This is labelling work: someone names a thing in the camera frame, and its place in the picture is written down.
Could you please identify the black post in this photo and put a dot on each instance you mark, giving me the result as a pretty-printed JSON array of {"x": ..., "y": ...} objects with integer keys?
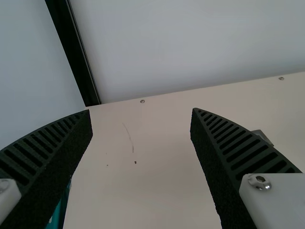
[{"x": 74, "y": 55}]

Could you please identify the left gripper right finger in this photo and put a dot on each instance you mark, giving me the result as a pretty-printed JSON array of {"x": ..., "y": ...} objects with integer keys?
[{"x": 238, "y": 167}]

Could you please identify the teal shopping basket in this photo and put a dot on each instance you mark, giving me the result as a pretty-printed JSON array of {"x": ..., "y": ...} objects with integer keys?
[{"x": 60, "y": 207}]

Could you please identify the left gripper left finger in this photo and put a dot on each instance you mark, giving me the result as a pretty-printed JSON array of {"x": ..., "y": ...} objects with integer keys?
[{"x": 45, "y": 167}]

